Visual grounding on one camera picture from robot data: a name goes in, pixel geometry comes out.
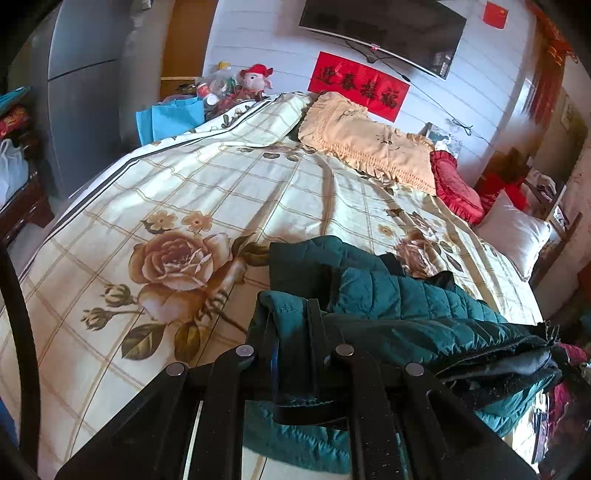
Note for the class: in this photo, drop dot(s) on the red Chinese banner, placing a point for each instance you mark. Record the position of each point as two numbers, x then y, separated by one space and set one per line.
380 93

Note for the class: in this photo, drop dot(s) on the small red flag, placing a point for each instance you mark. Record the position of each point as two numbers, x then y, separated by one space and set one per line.
495 15

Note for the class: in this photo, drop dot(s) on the white pillow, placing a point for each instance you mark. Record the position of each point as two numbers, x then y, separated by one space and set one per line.
517 235

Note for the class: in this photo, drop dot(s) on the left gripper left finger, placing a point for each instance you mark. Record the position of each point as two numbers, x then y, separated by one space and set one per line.
187 423

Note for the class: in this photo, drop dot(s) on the blue bag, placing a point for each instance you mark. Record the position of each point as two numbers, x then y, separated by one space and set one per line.
173 118

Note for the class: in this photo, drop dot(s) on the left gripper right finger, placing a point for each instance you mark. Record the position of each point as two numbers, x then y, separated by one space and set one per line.
402 422

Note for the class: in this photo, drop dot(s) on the framed photo on wall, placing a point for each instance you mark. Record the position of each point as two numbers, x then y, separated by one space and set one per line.
442 139

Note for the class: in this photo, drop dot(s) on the green quilted puffer jacket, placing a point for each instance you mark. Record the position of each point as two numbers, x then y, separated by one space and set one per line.
495 367

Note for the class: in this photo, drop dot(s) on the wooden chair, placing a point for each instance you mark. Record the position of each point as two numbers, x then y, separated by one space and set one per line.
545 198

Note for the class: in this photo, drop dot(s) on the floral cream bedspread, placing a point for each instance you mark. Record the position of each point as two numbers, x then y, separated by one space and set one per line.
161 259

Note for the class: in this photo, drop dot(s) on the pig plush toy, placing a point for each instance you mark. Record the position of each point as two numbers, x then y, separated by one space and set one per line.
255 80

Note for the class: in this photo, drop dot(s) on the wall mounted television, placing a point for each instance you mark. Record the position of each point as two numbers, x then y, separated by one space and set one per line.
425 34

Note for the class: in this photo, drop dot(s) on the crimson velvet blanket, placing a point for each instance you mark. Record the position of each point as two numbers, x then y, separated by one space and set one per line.
570 398

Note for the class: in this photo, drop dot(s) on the red ruffled cushion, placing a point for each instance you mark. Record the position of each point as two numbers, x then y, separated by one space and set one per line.
456 194

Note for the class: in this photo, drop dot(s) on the grey refrigerator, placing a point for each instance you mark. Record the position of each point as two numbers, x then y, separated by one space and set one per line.
71 61

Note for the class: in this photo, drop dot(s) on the yellow ruffled pillow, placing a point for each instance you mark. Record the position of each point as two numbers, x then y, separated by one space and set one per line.
341 128

